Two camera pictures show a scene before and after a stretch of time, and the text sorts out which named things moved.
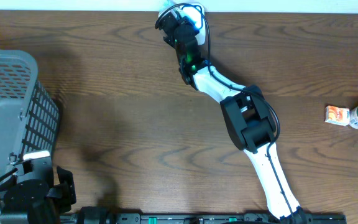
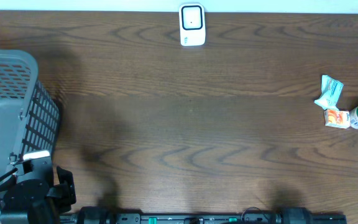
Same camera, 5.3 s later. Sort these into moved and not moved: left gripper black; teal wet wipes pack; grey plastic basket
Moved: teal wet wipes pack
Not moved: grey plastic basket; left gripper black
